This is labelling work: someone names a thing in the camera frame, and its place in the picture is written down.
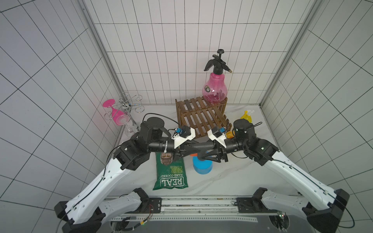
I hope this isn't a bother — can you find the yellow watering can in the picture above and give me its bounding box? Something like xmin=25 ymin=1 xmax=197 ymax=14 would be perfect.
xmin=226 ymin=131 xmax=235 ymax=139

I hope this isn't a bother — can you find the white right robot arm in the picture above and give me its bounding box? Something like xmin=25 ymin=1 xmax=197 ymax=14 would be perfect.
xmin=191 ymin=119 xmax=350 ymax=233

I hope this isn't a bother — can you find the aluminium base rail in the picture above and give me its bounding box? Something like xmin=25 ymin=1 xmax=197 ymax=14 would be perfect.
xmin=84 ymin=195 xmax=317 ymax=223

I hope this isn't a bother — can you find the chrome wine glass rack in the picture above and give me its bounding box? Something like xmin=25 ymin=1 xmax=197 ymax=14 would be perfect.
xmin=104 ymin=92 xmax=145 ymax=127

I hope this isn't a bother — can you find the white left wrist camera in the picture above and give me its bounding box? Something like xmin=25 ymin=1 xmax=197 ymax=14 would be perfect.
xmin=172 ymin=125 xmax=196 ymax=149

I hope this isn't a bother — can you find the clear wine glass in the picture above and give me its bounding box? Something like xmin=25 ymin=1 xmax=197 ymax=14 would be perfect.
xmin=124 ymin=124 xmax=138 ymax=137

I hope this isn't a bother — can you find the yellow spray bottle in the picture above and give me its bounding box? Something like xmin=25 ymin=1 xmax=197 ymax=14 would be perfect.
xmin=241 ymin=110 xmax=254 ymax=123

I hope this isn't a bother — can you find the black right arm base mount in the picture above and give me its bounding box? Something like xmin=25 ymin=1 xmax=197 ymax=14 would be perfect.
xmin=234 ymin=187 xmax=277 ymax=214

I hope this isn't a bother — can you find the pink pressure sprayer bottle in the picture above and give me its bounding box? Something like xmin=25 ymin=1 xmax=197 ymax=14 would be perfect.
xmin=203 ymin=49 xmax=232 ymax=103

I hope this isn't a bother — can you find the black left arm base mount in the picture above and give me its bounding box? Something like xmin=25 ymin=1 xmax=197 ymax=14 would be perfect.
xmin=133 ymin=188 xmax=162 ymax=214

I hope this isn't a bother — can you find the green chips bag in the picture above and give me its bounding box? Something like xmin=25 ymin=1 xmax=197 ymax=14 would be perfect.
xmin=153 ymin=152 xmax=188 ymax=190

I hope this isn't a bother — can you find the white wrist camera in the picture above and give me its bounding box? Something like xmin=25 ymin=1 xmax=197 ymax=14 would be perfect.
xmin=207 ymin=127 xmax=227 ymax=148
xmin=172 ymin=125 xmax=196 ymax=149

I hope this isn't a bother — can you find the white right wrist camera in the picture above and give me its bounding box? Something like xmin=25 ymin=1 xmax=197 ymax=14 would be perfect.
xmin=207 ymin=127 xmax=227 ymax=148

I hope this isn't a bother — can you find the blue spray bottle orange trigger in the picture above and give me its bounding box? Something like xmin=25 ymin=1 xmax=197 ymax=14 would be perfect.
xmin=191 ymin=153 xmax=213 ymax=175

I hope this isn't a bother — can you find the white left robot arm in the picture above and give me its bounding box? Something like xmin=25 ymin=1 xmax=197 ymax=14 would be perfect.
xmin=54 ymin=117 xmax=215 ymax=233

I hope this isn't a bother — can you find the pink wine glass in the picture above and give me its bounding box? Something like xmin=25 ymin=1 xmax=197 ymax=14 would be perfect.
xmin=103 ymin=99 xmax=130 ymax=126

